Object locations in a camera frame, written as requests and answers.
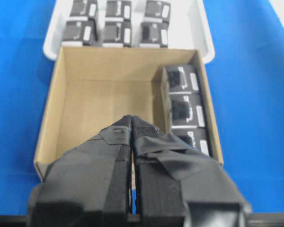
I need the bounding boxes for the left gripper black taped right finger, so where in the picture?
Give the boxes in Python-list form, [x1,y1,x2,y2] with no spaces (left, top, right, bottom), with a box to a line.
[132,116,251,227]

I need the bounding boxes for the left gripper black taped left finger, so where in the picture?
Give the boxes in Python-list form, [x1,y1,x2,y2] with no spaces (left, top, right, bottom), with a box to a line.
[27,115,132,227]

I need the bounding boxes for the black Dynamixel box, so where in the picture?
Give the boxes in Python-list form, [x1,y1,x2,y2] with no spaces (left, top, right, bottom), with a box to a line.
[139,22,169,48]
[69,0,98,23]
[62,20,98,47]
[144,0,171,24]
[161,64,200,95]
[169,94,206,129]
[105,0,132,22]
[102,21,132,48]
[172,128,212,157]

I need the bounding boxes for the brown cardboard box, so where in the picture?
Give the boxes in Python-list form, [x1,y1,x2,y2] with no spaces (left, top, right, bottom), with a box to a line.
[34,47,223,179]

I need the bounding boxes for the blue table cloth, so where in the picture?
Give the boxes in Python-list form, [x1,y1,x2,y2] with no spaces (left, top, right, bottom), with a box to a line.
[0,0,284,215]

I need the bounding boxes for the white plastic tray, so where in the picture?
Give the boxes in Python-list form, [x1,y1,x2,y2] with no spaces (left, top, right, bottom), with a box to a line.
[43,0,215,63]

